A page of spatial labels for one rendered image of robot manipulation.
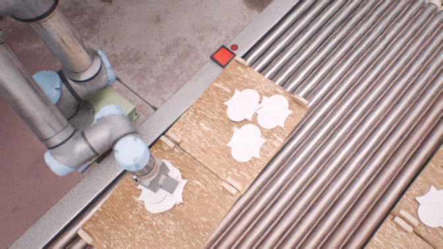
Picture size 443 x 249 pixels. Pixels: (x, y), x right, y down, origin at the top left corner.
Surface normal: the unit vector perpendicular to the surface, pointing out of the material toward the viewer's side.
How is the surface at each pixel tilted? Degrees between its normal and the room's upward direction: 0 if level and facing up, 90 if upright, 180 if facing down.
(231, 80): 0
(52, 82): 7
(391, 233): 0
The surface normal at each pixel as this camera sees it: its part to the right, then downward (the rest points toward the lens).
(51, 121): 0.70, 0.06
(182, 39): -0.04, -0.38
